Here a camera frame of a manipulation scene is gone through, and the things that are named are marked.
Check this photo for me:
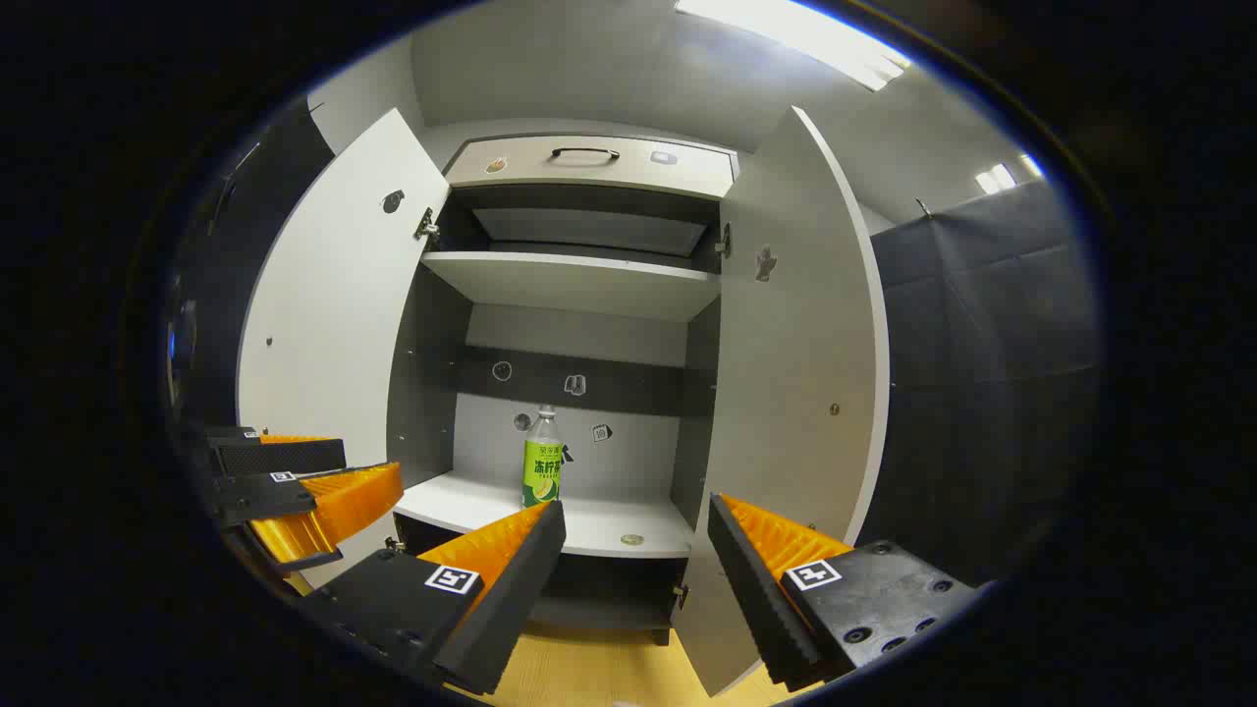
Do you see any white and grey cabinet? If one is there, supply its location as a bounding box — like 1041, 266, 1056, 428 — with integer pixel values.
385, 118, 742, 647

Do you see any long ceiling light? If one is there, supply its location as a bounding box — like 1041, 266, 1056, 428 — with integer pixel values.
675, 0, 910, 92

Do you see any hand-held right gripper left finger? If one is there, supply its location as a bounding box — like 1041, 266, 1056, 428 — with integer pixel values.
300, 499, 568, 696

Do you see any clear bottle with green label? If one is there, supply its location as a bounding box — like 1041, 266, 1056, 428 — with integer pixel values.
521, 405, 564, 509

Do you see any white cabinet drawer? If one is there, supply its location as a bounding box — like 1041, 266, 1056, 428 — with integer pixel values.
444, 135, 739, 200

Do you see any small ceiling light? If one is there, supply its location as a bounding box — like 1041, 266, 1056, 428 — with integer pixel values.
975, 152, 1044, 195

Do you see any black backdrop cloth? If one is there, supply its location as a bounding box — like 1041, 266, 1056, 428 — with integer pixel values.
869, 182, 1101, 582
172, 98, 335, 425

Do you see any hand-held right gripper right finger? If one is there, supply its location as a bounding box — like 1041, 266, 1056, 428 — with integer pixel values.
707, 493, 988, 693

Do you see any dark stand with blue light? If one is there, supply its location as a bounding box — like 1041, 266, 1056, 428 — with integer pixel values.
169, 295, 199, 399

